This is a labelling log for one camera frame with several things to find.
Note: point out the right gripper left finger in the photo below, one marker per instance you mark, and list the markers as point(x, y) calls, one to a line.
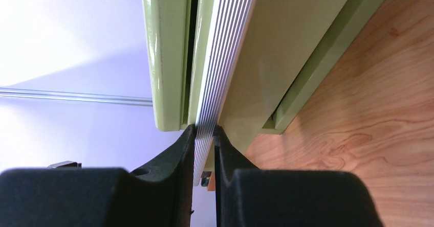
point(158, 193)

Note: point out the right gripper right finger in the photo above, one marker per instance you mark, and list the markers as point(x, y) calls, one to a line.
point(249, 196)

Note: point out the green metal drawer box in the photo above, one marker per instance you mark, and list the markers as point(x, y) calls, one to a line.
point(246, 65)

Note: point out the right aluminium frame post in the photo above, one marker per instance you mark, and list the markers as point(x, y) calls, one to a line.
point(76, 97)

